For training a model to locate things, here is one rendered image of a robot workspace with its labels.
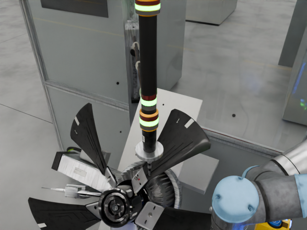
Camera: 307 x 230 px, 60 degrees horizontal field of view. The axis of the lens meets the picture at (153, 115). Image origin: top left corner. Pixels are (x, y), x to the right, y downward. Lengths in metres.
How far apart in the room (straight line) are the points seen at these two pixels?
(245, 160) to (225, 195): 1.05
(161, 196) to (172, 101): 0.38
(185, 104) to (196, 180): 0.49
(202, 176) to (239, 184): 0.94
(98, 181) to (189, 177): 0.53
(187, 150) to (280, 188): 0.33
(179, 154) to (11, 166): 2.36
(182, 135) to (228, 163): 0.79
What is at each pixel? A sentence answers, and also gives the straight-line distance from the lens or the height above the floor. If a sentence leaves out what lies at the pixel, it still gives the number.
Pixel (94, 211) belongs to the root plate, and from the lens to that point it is 0.97.
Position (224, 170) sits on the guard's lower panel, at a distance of 1.63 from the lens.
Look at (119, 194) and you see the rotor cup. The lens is 0.85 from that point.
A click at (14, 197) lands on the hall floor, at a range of 2.69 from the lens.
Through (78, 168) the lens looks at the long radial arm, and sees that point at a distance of 1.13.
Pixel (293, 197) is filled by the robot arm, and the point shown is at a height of 1.54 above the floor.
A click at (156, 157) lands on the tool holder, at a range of 0.65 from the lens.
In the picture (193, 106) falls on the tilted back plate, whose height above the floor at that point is 1.34.
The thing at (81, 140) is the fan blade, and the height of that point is 1.28.
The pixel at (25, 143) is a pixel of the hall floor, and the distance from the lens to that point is 3.20.
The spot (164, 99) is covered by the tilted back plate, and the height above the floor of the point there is 1.33.
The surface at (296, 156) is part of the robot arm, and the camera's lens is 0.68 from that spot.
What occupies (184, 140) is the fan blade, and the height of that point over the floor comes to 1.39.
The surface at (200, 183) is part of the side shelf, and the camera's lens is 1.40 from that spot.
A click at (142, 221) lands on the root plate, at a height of 1.18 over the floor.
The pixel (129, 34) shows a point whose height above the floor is 1.56.
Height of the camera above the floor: 1.92
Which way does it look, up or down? 36 degrees down
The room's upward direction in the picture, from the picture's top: straight up
